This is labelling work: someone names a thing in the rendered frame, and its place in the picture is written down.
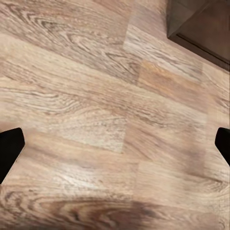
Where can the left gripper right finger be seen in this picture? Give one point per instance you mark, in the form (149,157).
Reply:
(222,142)

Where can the bench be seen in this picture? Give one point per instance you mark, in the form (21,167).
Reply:
(203,27)

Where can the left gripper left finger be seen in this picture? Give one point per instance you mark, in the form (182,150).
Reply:
(11,144)

